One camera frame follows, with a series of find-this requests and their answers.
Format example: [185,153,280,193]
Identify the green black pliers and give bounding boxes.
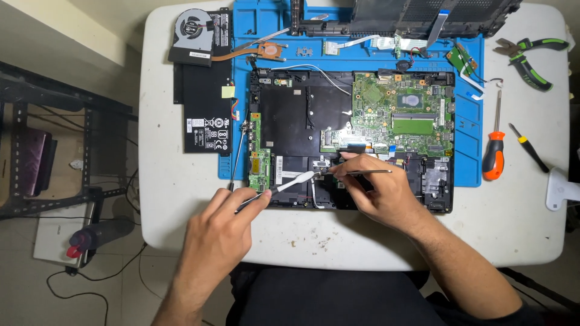
[493,37,570,93]

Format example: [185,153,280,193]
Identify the person's black shorts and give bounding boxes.
[225,262,580,326]

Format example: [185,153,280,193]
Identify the black metal rack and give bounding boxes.
[0,60,139,220]

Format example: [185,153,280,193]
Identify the white flat ribbon cable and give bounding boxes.
[425,9,450,50]

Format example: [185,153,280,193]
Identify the metal tweezers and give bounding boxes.
[316,168,393,178]

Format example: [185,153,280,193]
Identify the person's right hand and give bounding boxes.
[328,152,427,233]

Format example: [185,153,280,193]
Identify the blue silicone repair mat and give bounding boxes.
[218,0,485,187]

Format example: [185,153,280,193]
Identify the black laptop keyboard frame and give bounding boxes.
[289,0,523,40]

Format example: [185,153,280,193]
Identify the orange handled screwdriver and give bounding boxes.
[481,89,506,181]

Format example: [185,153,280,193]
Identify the white lamp base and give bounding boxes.
[545,167,580,212]

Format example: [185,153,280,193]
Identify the white laptop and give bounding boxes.
[33,201,97,269]

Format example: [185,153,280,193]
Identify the black laptop battery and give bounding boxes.
[173,10,235,155]

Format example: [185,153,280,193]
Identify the black floor cable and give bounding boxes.
[46,168,150,326]

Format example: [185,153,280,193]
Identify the small green board with ribbon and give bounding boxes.
[446,43,486,101]

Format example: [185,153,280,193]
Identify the black bottle with red cap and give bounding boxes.
[66,218,136,260]

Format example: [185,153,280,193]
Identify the small yellow black screwdriver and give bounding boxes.
[508,123,551,174]

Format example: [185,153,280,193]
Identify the person's left hand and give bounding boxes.
[186,187,272,291]

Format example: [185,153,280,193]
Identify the green laptop motherboard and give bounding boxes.
[319,72,455,158]

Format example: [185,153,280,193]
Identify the thin long metal screwdriver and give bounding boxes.
[228,119,251,192]

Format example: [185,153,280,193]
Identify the black laptop bottom chassis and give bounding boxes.
[248,68,456,214]

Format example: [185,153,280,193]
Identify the cooling fan with copper heatpipe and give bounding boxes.
[167,8,289,68]

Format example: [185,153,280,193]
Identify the white-tipped black brush tool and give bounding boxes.
[235,170,316,213]

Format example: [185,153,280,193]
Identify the narrow green port board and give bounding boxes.
[248,112,272,192]

